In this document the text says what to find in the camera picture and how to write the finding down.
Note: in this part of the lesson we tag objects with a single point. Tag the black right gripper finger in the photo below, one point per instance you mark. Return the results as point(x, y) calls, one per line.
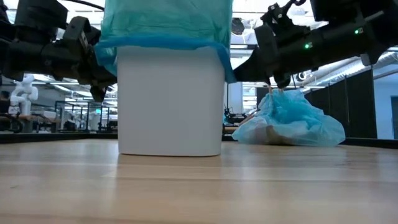
point(283, 81)
point(252, 70)

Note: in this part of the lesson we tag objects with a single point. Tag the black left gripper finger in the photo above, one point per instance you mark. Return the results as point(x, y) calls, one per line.
point(99, 93)
point(104, 76)

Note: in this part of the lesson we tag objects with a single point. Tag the light blue trash bag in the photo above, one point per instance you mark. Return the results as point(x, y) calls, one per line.
point(292, 121)

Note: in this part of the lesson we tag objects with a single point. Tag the white trash bin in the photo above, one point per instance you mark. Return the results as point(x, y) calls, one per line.
point(171, 102)

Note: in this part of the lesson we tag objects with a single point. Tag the teal trash bag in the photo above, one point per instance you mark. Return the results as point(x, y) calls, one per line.
point(164, 25)

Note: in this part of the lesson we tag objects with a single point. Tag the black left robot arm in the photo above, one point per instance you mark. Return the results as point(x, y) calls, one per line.
point(28, 46)

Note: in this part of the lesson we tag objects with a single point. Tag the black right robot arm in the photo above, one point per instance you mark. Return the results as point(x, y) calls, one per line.
point(351, 34)

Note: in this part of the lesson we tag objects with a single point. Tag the long ceiling strip light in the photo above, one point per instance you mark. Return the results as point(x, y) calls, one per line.
point(239, 46)

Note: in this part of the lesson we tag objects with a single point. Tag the black background robot arms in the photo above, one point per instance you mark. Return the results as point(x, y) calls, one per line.
point(233, 116)

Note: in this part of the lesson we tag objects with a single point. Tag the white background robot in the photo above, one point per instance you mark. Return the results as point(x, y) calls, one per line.
point(23, 93)

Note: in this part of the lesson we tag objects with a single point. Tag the black partition panels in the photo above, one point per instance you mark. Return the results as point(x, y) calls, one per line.
point(348, 109)

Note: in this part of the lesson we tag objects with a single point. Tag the black background rack frame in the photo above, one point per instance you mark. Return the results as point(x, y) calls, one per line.
point(88, 115)

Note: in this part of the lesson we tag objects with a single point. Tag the silver ventilation duct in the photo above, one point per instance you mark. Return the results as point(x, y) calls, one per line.
point(367, 67)

